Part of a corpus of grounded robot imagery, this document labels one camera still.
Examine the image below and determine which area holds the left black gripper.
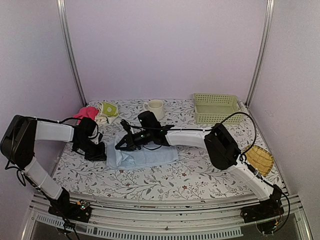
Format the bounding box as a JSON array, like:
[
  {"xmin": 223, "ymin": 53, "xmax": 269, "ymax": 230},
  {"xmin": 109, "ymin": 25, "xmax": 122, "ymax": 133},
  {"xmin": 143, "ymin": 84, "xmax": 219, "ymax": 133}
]
[{"xmin": 74, "ymin": 137, "xmax": 108, "ymax": 161}]

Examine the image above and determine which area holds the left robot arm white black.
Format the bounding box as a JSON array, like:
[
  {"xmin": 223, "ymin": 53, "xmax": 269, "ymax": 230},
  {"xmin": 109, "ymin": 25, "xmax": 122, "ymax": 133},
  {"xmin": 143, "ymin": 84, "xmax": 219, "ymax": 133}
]
[{"xmin": 0, "ymin": 115, "xmax": 107, "ymax": 223}]

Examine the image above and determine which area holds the yellow bamboo tray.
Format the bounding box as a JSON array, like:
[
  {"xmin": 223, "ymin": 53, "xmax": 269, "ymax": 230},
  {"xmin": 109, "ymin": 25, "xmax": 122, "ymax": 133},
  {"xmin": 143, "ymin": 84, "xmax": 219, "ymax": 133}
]
[{"xmin": 244, "ymin": 145, "xmax": 275, "ymax": 177}]

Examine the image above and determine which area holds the left aluminium frame post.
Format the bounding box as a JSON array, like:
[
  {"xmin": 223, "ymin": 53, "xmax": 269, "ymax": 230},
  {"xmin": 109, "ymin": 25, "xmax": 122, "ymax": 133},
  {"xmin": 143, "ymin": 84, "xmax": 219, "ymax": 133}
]
[{"xmin": 56, "ymin": 0, "xmax": 87, "ymax": 106}]

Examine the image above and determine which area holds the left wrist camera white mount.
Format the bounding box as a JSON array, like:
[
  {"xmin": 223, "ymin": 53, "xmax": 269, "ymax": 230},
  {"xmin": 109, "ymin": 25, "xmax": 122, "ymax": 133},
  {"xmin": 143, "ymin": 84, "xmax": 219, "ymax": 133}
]
[{"xmin": 89, "ymin": 130, "xmax": 103, "ymax": 145}]

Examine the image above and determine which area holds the right aluminium frame post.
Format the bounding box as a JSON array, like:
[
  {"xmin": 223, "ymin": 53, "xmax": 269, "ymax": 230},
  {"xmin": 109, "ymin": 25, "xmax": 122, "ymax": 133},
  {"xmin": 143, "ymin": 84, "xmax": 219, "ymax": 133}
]
[{"xmin": 245, "ymin": 0, "xmax": 275, "ymax": 109}]

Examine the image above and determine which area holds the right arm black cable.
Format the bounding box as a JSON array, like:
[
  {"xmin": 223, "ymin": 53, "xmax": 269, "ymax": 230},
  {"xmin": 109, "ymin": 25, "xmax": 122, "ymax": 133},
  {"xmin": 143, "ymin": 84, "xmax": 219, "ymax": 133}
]
[{"xmin": 217, "ymin": 111, "xmax": 292, "ymax": 233}]

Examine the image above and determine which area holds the pink rolled towel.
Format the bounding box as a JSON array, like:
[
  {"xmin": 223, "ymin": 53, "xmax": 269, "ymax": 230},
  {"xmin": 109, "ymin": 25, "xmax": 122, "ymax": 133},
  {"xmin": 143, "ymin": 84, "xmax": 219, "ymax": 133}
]
[{"xmin": 73, "ymin": 106, "xmax": 99, "ymax": 122}]

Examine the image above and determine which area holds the aluminium frame post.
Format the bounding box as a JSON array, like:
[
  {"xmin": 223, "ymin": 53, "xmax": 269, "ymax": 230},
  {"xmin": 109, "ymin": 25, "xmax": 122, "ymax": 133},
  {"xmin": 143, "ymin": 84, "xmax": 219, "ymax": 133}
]
[
  {"xmin": 56, "ymin": 0, "xmax": 87, "ymax": 106},
  {"xmin": 245, "ymin": 0, "xmax": 275, "ymax": 109}
]

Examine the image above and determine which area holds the light blue towel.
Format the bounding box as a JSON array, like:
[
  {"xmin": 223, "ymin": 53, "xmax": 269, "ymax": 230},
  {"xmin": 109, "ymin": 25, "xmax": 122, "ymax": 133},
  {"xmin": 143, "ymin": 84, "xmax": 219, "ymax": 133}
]
[{"xmin": 106, "ymin": 141, "xmax": 179, "ymax": 170}]

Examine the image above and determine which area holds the green plastic basket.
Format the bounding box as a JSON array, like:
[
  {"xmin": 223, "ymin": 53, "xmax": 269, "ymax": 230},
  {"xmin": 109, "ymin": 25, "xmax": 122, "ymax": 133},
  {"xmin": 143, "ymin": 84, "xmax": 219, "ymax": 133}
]
[{"xmin": 193, "ymin": 93, "xmax": 243, "ymax": 124}]

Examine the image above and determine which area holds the cream ceramic mug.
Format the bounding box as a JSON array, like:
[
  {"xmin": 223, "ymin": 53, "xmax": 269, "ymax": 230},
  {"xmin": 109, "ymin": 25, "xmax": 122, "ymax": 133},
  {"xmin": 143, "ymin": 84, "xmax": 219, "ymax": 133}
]
[{"xmin": 142, "ymin": 99, "xmax": 165, "ymax": 120}]

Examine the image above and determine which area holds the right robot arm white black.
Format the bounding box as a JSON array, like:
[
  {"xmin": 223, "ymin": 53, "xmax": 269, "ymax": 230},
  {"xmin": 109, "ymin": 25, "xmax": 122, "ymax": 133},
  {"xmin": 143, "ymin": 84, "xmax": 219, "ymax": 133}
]
[{"xmin": 115, "ymin": 110, "xmax": 285, "ymax": 223}]

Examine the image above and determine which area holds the cream green patterned towel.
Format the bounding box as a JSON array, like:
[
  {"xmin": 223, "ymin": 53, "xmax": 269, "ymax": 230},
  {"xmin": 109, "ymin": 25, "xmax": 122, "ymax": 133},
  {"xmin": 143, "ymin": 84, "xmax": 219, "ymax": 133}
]
[{"xmin": 94, "ymin": 102, "xmax": 119, "ymax": 125}]

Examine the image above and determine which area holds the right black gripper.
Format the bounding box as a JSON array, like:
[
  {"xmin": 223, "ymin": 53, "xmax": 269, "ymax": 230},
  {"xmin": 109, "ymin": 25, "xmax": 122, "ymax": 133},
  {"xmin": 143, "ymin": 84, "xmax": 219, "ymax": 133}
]
[{"xmin": 115, "ymin": 129, "xmax": 153, "ymax": 151}]

